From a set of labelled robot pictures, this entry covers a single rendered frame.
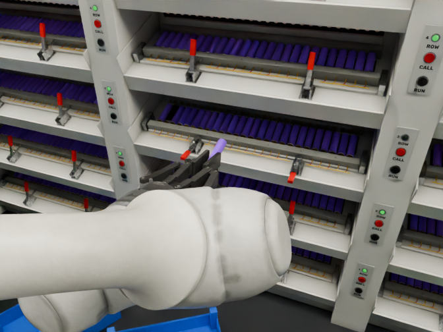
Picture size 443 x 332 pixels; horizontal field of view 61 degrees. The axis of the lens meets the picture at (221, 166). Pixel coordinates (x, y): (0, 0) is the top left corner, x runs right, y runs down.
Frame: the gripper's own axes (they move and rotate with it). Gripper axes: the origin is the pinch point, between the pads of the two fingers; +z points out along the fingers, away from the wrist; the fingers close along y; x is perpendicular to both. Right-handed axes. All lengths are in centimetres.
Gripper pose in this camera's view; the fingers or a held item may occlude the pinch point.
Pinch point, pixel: (206, 163)
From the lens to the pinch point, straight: 72.9
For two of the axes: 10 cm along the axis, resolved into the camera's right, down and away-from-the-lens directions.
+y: -9.3, -2.1, 3.1
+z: 3.7, -3.7, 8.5
